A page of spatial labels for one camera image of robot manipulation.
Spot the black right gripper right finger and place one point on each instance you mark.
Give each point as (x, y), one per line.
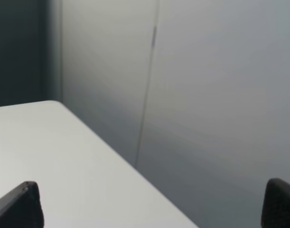
(276, 204)

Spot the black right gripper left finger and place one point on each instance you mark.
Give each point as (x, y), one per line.
(21, 207)

